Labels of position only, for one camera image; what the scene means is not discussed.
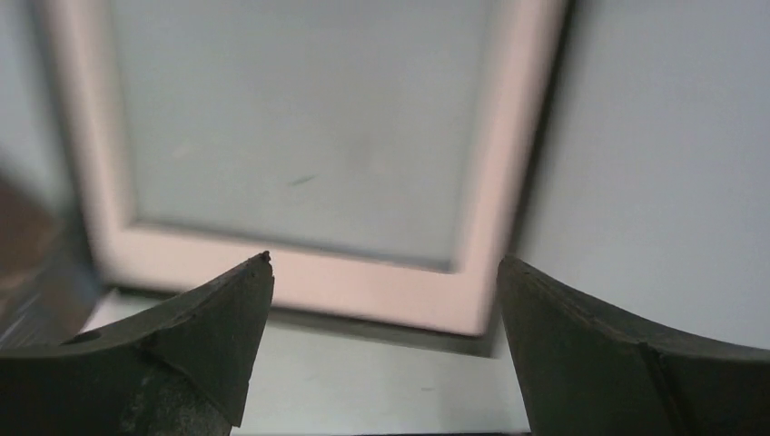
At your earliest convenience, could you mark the white photo mat board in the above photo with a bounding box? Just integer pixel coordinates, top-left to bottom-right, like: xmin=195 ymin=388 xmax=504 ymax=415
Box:
xmin=40 ymin=1 xmax=566 ymax=335

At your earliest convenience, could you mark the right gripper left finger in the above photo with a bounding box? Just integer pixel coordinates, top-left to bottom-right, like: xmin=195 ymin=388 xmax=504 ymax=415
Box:
xmin=1 ymin=252 xmax=274 ymax=435

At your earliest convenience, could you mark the brown frame backing board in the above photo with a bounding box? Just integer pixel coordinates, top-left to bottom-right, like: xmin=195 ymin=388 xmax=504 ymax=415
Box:
xmin=1 ymin=174 xmax=103 ymax=350

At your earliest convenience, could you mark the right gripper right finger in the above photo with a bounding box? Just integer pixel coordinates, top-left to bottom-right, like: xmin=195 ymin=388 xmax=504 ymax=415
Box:
xmin=497 ymin=256 xmax=769 ymax=435

